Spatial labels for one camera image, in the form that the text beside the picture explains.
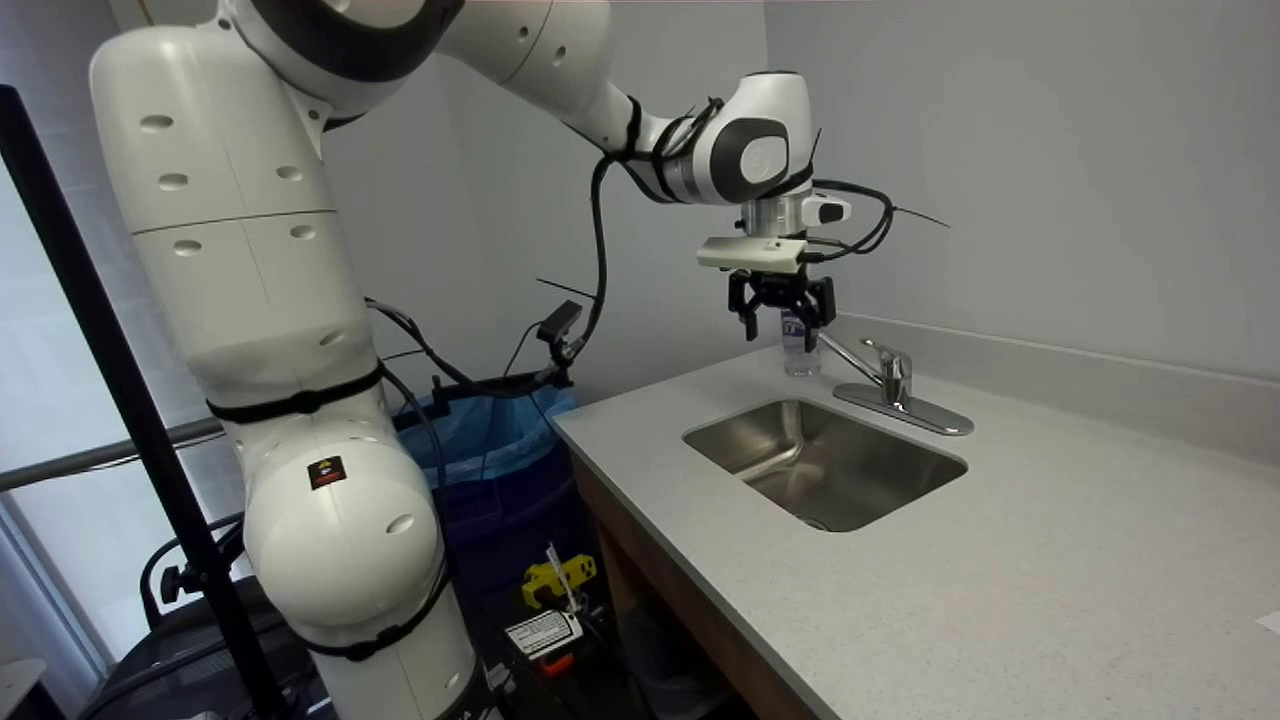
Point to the white labelled box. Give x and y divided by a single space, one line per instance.
546 632

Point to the stainless steel sink basin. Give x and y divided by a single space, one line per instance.
825 465

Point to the black camera on stand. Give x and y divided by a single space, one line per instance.
561 328

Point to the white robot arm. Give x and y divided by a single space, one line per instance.
241 200

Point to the trash bin with blue bag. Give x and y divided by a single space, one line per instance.
484 453

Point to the gray window rail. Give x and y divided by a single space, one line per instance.
82 461

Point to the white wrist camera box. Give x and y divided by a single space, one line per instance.
755 255

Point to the wooden counter cabinet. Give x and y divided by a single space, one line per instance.
664 603

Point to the chrome sink faucet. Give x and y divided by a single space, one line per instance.
906 409

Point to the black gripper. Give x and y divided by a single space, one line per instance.
780 286

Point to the black slanted pole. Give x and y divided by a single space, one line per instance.
123 373

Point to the yellow tool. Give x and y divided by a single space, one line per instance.
558 578

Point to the black cart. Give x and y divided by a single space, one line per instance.
173 665

